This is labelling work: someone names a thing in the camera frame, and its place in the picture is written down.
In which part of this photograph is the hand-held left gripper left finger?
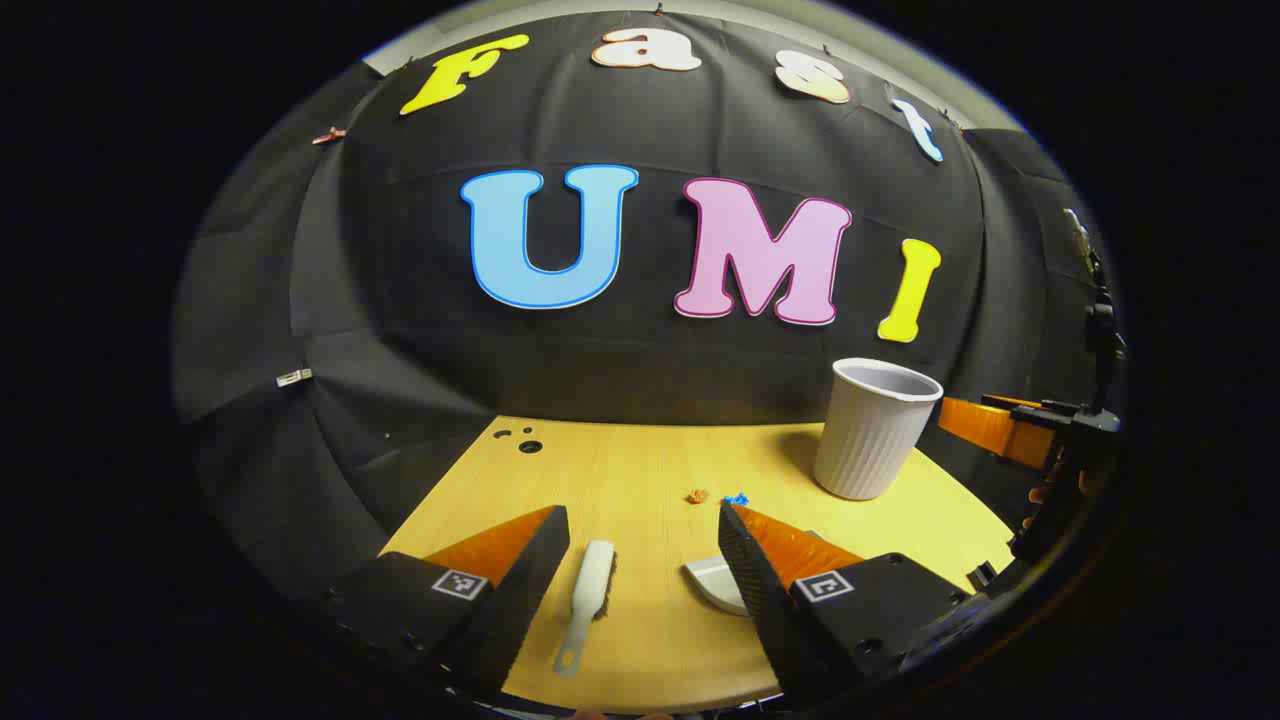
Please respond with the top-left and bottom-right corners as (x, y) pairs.
(325, 505), (571, 701)

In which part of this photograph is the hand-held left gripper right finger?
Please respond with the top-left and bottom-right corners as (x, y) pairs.
(718, 500), (976, 707)

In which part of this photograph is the white dustpan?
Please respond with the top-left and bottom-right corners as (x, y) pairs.
(683, 530), (829, 617)

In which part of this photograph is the small white broom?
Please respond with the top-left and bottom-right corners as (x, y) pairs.
(553, 540), (618, 679)

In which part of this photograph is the white ribbed garbage bin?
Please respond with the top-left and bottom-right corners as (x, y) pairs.
(813, 357), (944, 501)

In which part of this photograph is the wooden desktop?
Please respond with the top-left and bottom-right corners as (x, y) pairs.
(378, 415), (1016, 713)

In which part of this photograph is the black backdrop cloth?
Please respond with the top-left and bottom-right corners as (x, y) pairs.
(170, 10), (1113, 641)

